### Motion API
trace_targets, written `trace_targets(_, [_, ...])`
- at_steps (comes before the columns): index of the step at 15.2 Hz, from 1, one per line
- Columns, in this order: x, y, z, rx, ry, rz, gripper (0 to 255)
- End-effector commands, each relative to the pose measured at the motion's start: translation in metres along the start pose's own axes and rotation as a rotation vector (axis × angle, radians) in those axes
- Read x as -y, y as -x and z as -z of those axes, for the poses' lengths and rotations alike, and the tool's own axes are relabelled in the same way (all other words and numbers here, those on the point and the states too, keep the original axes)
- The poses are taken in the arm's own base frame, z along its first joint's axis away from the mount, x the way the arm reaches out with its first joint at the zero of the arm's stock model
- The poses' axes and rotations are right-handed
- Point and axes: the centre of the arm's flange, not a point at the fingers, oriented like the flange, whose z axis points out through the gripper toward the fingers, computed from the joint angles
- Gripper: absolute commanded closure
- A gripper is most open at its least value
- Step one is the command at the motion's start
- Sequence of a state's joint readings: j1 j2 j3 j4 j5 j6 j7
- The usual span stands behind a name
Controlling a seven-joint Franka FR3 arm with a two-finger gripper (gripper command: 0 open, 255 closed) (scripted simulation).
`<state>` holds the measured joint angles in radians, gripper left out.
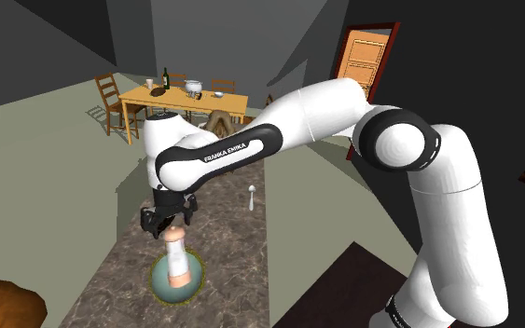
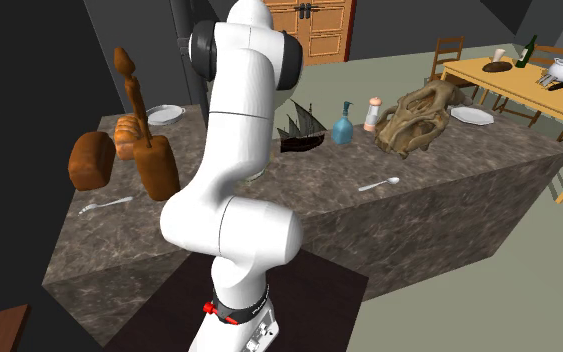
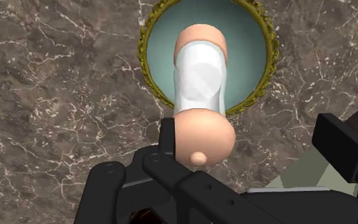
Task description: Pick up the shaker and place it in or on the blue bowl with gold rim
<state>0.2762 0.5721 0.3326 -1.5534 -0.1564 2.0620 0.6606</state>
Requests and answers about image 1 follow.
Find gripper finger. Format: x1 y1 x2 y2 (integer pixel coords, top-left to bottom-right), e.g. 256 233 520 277
181 194 199 226
140 206 175 240

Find white and tan pepper mill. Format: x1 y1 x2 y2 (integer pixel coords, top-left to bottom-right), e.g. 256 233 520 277
162 225 193 289

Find teal round plate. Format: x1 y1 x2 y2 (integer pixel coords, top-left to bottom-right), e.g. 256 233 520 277
148 246 207 305

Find tan sack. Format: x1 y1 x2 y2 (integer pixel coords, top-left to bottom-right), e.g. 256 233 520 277
200 109 238 139

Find wooden dining table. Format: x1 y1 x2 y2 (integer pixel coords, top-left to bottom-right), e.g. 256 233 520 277
117 66 250 146

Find brown rounded lump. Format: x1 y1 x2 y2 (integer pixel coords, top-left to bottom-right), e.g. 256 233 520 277
0 278 49 328

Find dark brown robot stand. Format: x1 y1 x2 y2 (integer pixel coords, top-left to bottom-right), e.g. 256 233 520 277
272 240 409 328

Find orange panelled door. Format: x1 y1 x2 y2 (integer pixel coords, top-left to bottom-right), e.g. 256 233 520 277
331 20 402 162

